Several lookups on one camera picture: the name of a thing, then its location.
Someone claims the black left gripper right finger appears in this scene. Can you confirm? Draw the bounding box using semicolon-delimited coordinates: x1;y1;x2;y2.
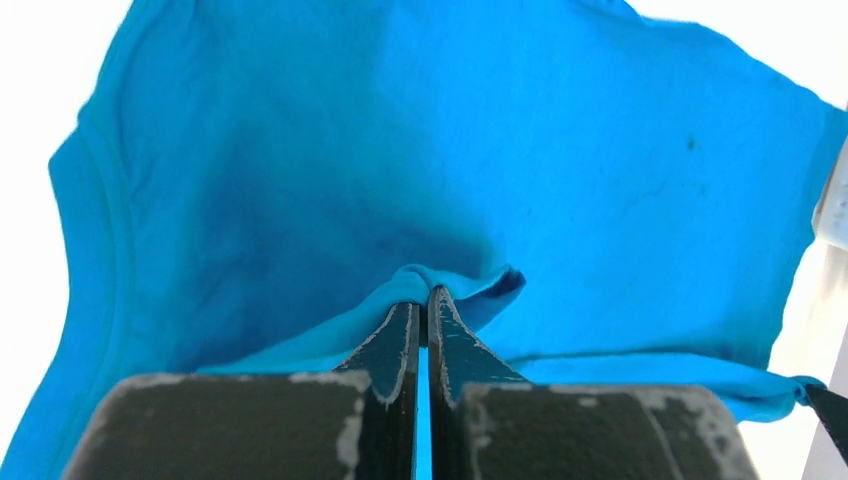
427;286;757;479

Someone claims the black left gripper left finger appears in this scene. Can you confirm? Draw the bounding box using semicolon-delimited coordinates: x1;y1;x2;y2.
64;303;420;479

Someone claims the blue t shirt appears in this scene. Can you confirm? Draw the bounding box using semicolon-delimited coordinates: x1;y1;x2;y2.
1;1;847;479

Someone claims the white plastic laundry basket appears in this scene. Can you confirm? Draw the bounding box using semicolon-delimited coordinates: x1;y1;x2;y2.
812;142;848;251

